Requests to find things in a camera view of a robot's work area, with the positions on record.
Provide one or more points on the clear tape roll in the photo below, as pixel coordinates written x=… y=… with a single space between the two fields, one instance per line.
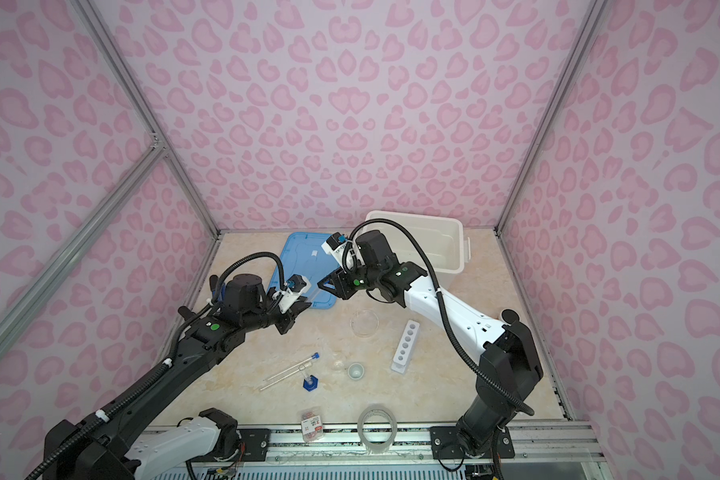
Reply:
x=377 y=429

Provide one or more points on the small clear slide box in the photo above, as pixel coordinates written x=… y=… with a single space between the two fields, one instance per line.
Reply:
x=311 y=424

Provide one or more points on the glass stirring rod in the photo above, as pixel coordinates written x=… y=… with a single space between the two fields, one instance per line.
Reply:
x=283 y=375

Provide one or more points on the blue base graduated cylinder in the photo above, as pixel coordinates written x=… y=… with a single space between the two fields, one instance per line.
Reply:
x=310 y=381

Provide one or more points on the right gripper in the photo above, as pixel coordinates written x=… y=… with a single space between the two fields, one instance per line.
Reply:
x=336 y=281

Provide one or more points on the blue capped test tube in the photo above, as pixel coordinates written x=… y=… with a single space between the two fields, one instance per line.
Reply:
x=311 y=359

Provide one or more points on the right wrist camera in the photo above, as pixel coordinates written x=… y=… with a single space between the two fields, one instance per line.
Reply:
x=335 y=245

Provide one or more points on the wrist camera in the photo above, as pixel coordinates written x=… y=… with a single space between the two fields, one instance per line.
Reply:
x=335 y=245
x=296 y=286

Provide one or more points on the blue bin lid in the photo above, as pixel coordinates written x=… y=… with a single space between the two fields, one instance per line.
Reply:
x=303 y=254

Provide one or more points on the small white cup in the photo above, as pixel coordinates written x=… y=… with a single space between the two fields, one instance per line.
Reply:
x=355 y=371

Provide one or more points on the clear glass petri dish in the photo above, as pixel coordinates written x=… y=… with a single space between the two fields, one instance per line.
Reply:
x=364 y=324

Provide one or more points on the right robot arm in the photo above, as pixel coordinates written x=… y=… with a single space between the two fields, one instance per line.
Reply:
x=501 y=352

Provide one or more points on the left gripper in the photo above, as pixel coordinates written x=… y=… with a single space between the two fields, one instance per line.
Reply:
x=291 y=316

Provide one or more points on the white plastic storage bin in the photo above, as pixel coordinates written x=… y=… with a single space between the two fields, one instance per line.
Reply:
x=443 y=240

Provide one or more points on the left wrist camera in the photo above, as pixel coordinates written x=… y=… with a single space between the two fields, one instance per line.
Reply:
x=296 y=286

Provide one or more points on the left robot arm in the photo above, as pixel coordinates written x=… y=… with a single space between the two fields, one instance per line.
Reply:
x=108 y=443

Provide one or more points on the white test tube rack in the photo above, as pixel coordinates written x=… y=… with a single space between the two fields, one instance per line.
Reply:
x=404 y=351

